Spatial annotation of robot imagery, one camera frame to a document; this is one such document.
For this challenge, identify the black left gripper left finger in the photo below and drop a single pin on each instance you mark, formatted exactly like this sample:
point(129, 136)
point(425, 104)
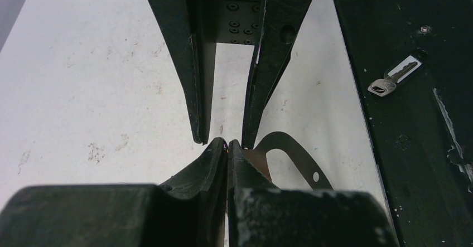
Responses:
point(186, 210)

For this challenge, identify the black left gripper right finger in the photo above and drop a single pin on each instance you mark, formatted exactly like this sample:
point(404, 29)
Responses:
point(261, 214)

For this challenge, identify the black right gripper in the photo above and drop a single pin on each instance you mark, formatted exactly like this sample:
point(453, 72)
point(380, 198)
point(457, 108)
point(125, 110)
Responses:
point(191, 29)

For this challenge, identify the silver carabiner keyring with rings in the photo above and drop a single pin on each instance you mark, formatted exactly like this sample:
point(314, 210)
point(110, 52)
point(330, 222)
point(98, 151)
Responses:
point(303, 161)

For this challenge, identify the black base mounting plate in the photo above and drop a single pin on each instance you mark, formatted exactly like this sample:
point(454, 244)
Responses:
point(421, 132)

